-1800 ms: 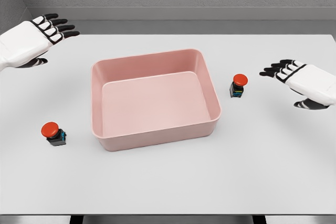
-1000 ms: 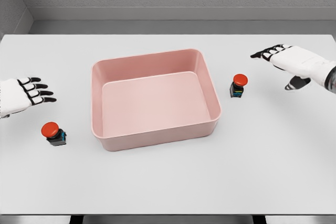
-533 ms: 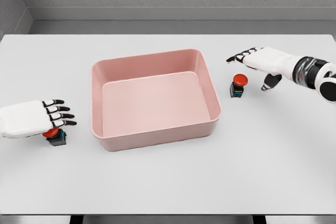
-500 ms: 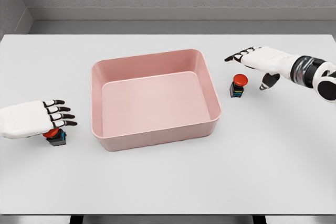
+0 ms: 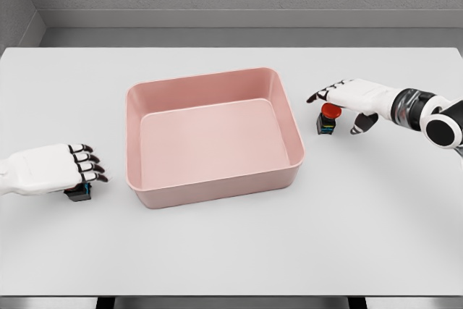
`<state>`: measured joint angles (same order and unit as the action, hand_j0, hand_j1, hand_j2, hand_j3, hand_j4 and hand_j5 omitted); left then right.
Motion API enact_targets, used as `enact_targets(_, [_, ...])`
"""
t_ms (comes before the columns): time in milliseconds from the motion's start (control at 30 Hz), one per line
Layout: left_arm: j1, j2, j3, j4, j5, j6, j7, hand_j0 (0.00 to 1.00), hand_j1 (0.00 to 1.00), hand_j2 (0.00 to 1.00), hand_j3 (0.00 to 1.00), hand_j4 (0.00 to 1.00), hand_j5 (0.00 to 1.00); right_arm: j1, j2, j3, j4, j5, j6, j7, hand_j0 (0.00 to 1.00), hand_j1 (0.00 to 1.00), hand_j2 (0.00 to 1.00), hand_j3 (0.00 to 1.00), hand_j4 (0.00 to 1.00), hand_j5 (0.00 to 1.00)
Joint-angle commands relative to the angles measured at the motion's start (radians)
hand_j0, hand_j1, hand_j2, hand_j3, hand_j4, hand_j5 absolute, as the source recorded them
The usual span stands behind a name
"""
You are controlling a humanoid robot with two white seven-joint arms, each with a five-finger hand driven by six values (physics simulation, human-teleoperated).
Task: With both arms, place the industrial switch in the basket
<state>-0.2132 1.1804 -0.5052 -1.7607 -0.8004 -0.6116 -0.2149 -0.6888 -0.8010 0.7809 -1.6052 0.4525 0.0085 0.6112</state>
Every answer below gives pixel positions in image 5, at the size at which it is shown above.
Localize pink rectangular plastic basket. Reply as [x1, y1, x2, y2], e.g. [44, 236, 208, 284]
[124, 66, 305, 210]

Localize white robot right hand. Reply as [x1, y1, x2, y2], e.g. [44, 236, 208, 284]
[306, 77, 385, 135]

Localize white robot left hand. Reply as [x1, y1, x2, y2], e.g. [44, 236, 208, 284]
[9, 143, 109, 195]

